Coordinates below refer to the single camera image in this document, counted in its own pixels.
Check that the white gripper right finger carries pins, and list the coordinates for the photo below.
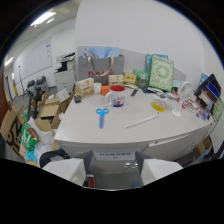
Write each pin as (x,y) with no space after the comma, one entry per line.
(156,170)

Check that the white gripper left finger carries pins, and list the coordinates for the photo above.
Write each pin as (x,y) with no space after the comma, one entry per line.
(71,168)

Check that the white straw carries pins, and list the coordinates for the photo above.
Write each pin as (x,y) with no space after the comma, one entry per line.
(142,120)

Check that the white label on desk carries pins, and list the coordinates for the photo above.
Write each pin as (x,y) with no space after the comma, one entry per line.
(114,155)

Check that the green snack bag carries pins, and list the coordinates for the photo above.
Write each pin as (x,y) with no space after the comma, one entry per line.
(29,136)

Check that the blue scissors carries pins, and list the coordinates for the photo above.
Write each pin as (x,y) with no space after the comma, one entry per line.
(101,115)

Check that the yellow tape roll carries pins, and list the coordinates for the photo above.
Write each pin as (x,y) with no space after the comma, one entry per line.
(159,105)

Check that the small dark round object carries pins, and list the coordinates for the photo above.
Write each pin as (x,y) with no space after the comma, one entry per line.
(77,98)

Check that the brown cardboard box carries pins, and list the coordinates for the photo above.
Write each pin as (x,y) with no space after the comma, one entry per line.
(13,128)

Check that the white desk fan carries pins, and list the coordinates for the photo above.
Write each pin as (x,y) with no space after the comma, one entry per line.
(181,96)

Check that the black remote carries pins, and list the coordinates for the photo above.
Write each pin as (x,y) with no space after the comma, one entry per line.
(134,92)

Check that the yellow cardboard box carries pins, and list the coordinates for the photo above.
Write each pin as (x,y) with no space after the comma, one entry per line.
(84,87)

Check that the white paper cup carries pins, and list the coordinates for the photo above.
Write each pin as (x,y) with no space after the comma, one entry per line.
(97,88)

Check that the white mug red rim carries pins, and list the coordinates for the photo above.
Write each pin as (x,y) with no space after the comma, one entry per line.
(116,96)

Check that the orange cube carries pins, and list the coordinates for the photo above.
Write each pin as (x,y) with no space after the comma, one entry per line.
(105,90)

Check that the black office chair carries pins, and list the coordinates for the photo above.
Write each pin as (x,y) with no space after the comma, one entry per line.
(36,88)

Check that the green plastic packet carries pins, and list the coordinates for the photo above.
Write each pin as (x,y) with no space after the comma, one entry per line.
(141,78)

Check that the black desk organizer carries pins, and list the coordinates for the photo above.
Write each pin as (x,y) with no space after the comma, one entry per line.
(209,91)

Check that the yellow flat packet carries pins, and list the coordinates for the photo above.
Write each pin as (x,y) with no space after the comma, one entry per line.
(129,78)

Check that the green patterned book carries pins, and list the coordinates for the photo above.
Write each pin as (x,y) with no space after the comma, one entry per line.
(161,74)

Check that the white office printer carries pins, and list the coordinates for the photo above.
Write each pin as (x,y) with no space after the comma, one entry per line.
(65,71)

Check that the small yellow snack box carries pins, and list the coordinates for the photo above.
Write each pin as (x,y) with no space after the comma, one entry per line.
(115,80)

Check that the grey paper gift bag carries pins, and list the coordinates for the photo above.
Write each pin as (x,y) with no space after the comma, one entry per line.
(100,68)

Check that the wall whiteboard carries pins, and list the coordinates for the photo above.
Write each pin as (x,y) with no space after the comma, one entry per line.
(34,59)

